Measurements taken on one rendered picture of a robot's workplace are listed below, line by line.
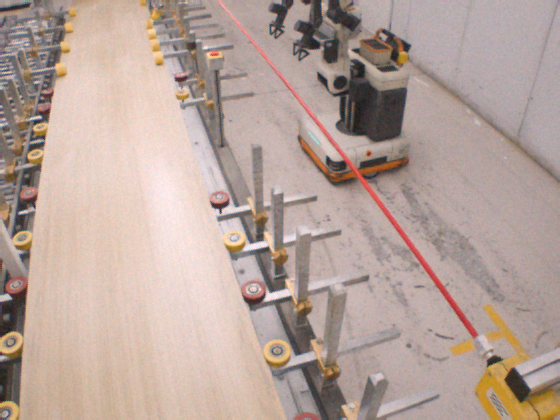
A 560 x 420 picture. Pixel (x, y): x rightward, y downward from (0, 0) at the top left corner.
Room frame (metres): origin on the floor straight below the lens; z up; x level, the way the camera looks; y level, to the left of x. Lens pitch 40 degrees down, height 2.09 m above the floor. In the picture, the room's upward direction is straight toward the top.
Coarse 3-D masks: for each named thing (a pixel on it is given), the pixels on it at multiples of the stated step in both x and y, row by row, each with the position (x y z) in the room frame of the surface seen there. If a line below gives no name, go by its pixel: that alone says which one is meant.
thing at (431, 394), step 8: (424, 392) 0.67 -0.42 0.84; (432, 392) 0.67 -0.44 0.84; (400, 400) 0.64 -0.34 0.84; (408, 400) 0.64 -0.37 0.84; (416, 400) 0.64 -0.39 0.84; (424, 400) 0.64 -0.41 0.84; (432, 400) 0.65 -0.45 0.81; (384, 408) 0.62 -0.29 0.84; (392, 408) 0.62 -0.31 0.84; (400, 408) 0.62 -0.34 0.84; (408, 408) 0.63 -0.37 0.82; (384, 416) 0.60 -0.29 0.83
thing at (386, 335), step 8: (392, 328) 0.91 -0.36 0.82; (368, 336) 0.89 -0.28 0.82; (376, 336) 0.88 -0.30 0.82; (384, 336) 0.88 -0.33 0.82; (392, 336) 0.89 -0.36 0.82; (344, 344) 0.86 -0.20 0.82; (352, 344) 0.86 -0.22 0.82; (360, 344) 0.86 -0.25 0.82; (368, 344) 0.86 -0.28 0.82; (376, 344) 0.87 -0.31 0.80; (312, 352) 0.83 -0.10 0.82; (344, 352) 0.84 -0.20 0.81; (352, 352) 0.84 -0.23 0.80; (296, 360) 0.80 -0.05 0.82; (304, 360) 0.80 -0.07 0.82; (312, 360) 0.80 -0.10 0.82; (272, 368) 0.77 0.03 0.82; (280, 368) 0.77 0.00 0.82; (288, 368) 0.78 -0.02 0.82; (296, 368) 0.79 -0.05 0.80
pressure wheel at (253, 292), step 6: (246, 282) 1.05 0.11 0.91; (252, 282) 1.05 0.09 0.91; (258, 282) 1.05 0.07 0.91; (246, 288) 1.02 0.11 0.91; (252, 288) 1.02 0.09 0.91; (258, 288) 1.02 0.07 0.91; (264, 288) 1.02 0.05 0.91; (246, 294) 1.00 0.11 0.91; (252, 294) 1.00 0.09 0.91; (258, 294) 1.00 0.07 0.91; (264, 294) 1.00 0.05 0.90; (246, 300) 0.99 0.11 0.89; (252, 300) 0.98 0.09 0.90; (258, 300) 0.98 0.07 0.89
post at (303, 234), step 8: (296, 232) 1.03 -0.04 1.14; (304, 232) 1.01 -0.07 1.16; (296, 240) 1.03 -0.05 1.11; (304, 240) 1.01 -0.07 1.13; (296, 248) 1.03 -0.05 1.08; (304, 248) 1.01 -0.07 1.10; (296, 256) 1.03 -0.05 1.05; (304, 256) 1.01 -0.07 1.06; (296, 264) 1.03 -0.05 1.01; (304, 264) 1.01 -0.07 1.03; (296, 272) 1.02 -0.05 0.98; (304, 272) 1.01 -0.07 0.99; (296, 280) 1.02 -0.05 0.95; (304, 280) 1.01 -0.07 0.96; (296, 288) 1.02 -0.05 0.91; (304, 288) 1.01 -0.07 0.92; (296, 296) 1.02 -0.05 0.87; (304, 296) 1.01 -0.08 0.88; (296, 320) 1.01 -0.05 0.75; (304, 320) 1.02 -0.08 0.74
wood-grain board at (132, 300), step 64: (128, 0) 4.53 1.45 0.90; (128, 64) 2.91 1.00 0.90; (64, 128) 2.09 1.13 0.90; (128, 128) 2.06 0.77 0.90; (64, 192) 1.54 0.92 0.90; (128, 192) 1.53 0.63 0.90; (192, 192) 1.53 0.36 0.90; (64, 256) 1.16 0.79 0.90; (128, 256) 1.17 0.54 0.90; (192, 256) 1.17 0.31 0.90; (64, 320) 0.87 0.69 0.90; (128, 320) 0.88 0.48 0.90; (192, 320) 0.89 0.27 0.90; (64, 384) 0.64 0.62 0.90; (128, 384) 0.66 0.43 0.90; (192, 384) 0.67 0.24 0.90; (256, 384) 0.67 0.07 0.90
